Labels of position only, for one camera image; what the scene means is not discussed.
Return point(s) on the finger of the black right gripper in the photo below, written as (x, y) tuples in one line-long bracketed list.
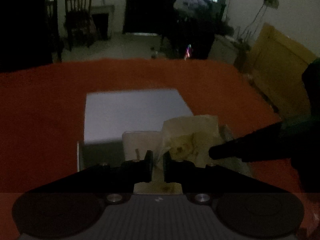
[(288, 139)]

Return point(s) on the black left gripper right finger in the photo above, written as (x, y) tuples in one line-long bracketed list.
[(244, 205)]

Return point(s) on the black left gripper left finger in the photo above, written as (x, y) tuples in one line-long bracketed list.
[(71, 205)]

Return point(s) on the yellow wooden cabinet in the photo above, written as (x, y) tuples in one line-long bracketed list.
[(277, 63)]

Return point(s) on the white rectangular box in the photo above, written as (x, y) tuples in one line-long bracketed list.
[(137, 143)]

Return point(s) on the red tablecloth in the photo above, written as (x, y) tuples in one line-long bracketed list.
[(43, 110)]

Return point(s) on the white sheet mat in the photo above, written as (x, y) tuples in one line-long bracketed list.
[(110, 114)]

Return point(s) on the grey side table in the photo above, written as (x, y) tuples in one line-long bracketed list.
[(223, 49)]

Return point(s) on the colourful glowing light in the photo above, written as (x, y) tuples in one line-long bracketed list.
[(188, 52)]

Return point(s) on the dark wooden chair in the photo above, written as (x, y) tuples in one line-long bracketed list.
[(78, 22)]

